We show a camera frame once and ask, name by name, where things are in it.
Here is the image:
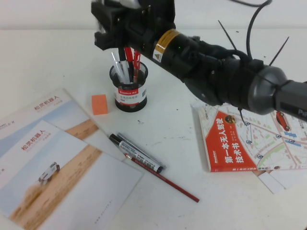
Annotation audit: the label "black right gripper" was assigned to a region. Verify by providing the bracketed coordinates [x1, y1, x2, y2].
[90, 0, 176, 53]

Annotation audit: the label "clear white pen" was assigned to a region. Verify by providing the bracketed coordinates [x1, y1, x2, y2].
[110, 52, 125, 84]

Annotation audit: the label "red clip pen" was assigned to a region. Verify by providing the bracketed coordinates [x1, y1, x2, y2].
[133, 50, 142, 82]

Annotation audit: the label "black mesh pen holder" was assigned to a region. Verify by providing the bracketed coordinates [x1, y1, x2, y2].
[109, 61, 150, 113]

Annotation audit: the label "grey pen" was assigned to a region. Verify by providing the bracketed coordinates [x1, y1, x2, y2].
[117, 132, 167, 168]

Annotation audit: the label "black capped marker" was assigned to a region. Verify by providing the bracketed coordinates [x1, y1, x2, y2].
[118, 47, 131, 84]

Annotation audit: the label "red capped marker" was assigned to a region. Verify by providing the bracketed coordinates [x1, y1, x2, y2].
[124, 46, 135, 84]

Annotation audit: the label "orange foam block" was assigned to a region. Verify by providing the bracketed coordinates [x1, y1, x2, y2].
[91, 94, 109, 116]

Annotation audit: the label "desert robot brochure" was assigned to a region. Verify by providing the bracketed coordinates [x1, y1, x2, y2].
[0, 88, 127, 162]
[0, 119, 145, 230]

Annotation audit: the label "thin zip tie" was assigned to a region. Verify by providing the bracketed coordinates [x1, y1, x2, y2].
[217, 20, 238, 52]
[237, 107, 248, 127]
[268, 36, 290, 67]

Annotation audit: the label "white marker black caps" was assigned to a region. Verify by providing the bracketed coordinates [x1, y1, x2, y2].
[108, 133, 164, 173]

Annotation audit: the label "red pencil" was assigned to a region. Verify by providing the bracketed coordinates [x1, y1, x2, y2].
[124, 153, 201, 203]

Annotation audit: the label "red map cover book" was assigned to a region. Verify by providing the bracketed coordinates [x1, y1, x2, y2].
[198, 103, 307, 173]

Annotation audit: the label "white paper sheet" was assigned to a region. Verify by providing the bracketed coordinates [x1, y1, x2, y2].
[271, 168, 307, 190]
[258, 170, 287, 195]

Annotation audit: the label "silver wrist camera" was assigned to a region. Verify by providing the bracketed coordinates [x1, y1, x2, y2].
[120, 0, 142, 9]

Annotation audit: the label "black looped cable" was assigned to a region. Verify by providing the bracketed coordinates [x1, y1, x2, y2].
[246, 0, 273, 61]

